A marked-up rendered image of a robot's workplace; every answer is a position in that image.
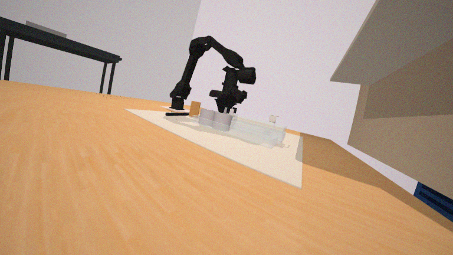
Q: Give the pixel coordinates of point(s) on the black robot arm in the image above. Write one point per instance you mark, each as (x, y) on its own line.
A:
(196, 50)

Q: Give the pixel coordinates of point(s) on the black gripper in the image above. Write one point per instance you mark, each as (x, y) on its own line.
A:
(223, 99)

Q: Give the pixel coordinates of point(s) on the orange-brown cube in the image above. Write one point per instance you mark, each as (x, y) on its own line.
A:
(194, 108)

